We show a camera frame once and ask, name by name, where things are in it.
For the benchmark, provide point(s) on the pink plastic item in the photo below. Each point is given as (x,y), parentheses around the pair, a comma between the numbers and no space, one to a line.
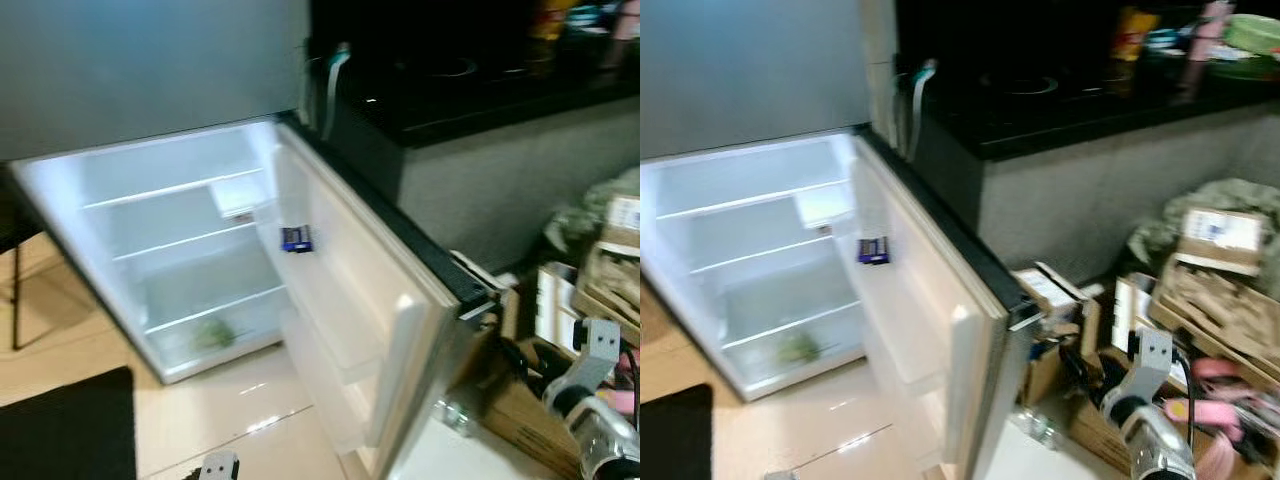
(625,400)
(1230,390)

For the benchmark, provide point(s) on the grey counter black top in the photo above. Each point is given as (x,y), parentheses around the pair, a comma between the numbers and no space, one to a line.
(520,180)
(1080,200)

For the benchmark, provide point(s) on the white-lined fridge door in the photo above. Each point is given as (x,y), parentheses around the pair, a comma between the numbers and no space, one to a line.
(930,310)
(350,290)

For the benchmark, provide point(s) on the brown cardboard crate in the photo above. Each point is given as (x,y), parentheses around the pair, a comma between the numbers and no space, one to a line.
(1220,315)
(610,290)

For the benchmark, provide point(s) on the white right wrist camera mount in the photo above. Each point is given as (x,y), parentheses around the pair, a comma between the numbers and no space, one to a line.
(598,345)
(1150,355)

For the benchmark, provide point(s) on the pink bottle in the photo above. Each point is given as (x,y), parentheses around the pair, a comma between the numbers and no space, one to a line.
(625,20)
(1212,30)

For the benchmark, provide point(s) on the white flat booklet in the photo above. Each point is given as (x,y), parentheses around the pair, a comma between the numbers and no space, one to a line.
(1135,310)
(555,305)

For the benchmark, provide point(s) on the green bowl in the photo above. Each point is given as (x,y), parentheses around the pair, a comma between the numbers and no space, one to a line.
(1255,35)

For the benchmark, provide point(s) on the green camouflage cloth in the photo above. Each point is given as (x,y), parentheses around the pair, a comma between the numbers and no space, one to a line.
(1230,195)
(580,220)

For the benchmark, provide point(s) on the silver fridge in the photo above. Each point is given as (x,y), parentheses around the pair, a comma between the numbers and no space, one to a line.
(750,70)
(150,60)

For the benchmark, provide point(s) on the green vegetable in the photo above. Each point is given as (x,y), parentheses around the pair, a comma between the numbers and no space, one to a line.
(797,348)
(215,335)

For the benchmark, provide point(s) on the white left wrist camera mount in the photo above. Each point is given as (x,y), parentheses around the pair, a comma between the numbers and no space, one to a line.
(220,468)
(780,476)

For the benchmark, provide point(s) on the black floor mat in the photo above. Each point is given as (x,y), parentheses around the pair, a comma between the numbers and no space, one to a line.
(60,430)
(670,440)

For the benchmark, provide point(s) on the glass fridge shelf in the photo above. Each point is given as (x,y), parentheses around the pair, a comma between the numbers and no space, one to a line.
(750,199)
(185,241)
(790,326)
(215,310)
(760,254)
(170,189)

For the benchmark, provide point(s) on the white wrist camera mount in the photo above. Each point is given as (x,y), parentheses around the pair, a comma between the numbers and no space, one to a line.
(220,468)
(1150,355)
(598,345)
(780,476)

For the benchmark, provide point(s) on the yellow bottle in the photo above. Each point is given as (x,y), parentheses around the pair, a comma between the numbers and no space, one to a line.
(1135,35)
(550,20)

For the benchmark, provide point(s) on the cardboard box white label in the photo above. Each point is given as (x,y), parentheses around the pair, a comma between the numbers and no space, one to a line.
(625,215)
(1220,235)

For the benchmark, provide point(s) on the white lidded food container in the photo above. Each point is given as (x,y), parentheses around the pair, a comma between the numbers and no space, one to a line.
(238,195)
(822,207)

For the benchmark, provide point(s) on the plain brown cardboard box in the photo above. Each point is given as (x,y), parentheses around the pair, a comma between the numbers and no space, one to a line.
(1045,370)
(520,420)

